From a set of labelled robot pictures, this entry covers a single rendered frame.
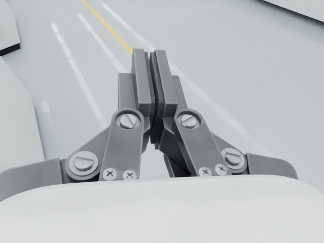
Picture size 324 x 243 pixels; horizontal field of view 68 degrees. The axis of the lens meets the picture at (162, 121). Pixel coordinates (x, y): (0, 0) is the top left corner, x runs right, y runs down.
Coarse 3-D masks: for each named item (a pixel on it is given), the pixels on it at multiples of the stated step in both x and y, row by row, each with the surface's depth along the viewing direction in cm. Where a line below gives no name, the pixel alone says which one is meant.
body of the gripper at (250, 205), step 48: (48, 192) 6; (96, 192) 6; (144, 192) 6; (192, 192) 6; (240, 192) 7; (288, 192) 7; (0, 240) 5; (48, 240) 5; (96, 240) 5; (144, 240) 5; (192, 240) 6; (240, 240) 6; (288, 240) 6
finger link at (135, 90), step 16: (144, 64) 11; (128, 80) 11; (144, 80) 10; (128, 96) 10; (144, 96) 9; (144, 112) 10; (144, 128) 9; (96, 144) 9; (144, 144) 10; (80, 160) 8; (96, 160) 8; (80, 176) 8; (96, 176) 8
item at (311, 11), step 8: (272, 0) 245; (280, 0) 237; (288, 0) 229; (296, 0) 222; (304, 0) 215; (312, 0) 209; (320, 0) 203; (288, 8) 233; (296, 8) 226; (304, 8) 219; (312, 8) 212; (320, 8) 206; (312, 16) 216; (320, 16) 209
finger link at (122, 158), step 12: (120, 108) 9; (132, 108) 9; (120, 120) 9; (132, 120) 9; (108, 132) 8; (120, 132) 8; (132, 132) 8; (108, 144) 8; (120, 144) 8; (132, 144) 8; (108, 156) 8; (120, 156) 8; (132, 156) 8; (108, 168) 7; (120, 168) 7; (132, 168) 8; (108, 180) 7
